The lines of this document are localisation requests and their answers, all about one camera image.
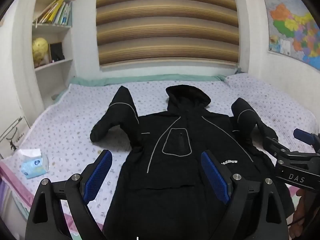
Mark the person's right hand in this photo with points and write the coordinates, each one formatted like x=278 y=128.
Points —
x=300 y=210

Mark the brown striped window blind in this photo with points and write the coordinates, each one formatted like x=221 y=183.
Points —
x=167 y=22

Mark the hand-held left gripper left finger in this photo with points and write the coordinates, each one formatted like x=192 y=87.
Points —
x=98 y=175

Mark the colourful wall map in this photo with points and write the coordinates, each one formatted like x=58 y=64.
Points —
x=292 y=27

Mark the black picture frame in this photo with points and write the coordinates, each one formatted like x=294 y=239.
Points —
x=56 y=52

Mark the row of leaning yellow books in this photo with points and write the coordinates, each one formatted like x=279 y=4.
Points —
x=53 y=12

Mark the white bookshelf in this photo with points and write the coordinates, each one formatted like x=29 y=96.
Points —
x=53 y=28

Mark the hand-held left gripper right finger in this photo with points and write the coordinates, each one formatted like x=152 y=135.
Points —
x=215 y=177

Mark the floral white bedspread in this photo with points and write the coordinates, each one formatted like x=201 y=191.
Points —
x=75 y=120

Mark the mint green sheet edge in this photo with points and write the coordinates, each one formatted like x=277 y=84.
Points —
x=140 y=79

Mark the floral white pillow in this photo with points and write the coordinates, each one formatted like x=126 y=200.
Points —
x=246 y=81

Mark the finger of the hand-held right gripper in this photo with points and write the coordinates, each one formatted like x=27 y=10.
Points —
x=303 y=136
x=273 y=145

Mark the blue tissue pack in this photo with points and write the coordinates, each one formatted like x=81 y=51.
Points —
x=33 y=167

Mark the black hooded jacket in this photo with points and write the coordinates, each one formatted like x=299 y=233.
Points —
x=175 y=180

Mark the yellow globe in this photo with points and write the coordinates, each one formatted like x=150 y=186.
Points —
x=39 y=50

